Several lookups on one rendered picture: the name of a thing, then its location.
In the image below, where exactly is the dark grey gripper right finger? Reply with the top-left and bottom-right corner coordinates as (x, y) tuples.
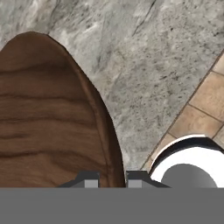
(125, 171), (172, 189)

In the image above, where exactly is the brown wooden bowl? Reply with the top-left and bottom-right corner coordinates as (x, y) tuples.
(0, 31), (127, 189)

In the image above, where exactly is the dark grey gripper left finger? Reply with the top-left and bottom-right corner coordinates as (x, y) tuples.
(57, 171), (101, 189)

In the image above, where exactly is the white and black round object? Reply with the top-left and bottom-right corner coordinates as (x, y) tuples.
(148, 134), (224, 189)

